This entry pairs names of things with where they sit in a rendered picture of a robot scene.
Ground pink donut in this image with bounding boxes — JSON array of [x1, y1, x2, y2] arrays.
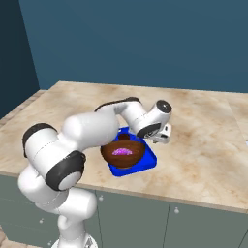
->
[[111, 147, 134, 157]]

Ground grey drawer front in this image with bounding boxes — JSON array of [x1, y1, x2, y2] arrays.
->
[[0, 174, 37, 207], [0, 197, 66, 248]]

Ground brown bowl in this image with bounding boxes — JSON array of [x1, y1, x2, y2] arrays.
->
[[100, 139, 147, 170]]

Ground blue tray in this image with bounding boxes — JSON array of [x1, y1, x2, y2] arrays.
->
[[106, 126, 159, 178]]

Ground brown cupcake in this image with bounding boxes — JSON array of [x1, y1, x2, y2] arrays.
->
[[117, 133, 132, 142]]

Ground grey cupboard door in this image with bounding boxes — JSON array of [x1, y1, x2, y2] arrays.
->
[[162, 201, 248, 248], [95, 190, 171, 248]]

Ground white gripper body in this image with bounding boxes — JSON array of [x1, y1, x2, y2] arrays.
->
[[148, 131, 171, 145]]

